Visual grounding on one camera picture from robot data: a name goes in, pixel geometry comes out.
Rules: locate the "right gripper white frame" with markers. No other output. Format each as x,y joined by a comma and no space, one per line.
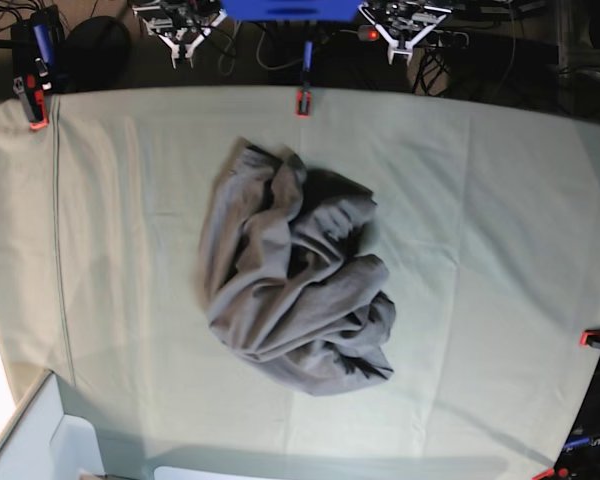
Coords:
182,25

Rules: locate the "black round stool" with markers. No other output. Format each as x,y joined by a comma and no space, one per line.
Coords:
96,53

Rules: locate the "white bin bottom left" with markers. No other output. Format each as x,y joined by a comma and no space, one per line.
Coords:
42,441

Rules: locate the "black power strip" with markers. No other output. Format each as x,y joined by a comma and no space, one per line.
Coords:
450,37

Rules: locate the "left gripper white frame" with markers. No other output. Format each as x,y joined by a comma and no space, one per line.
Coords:
401,24

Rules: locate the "red clamp bottom right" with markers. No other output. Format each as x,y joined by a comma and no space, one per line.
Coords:
554,473

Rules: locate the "red clamp top centre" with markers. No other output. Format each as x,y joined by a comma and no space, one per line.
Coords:
303,103

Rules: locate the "blue box at top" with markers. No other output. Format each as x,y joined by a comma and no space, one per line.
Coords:
291,10

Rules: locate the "red black clamp top left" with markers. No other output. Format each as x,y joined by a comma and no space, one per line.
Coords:
30,82

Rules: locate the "grey t-shirt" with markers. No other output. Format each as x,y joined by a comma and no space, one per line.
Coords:
282,278

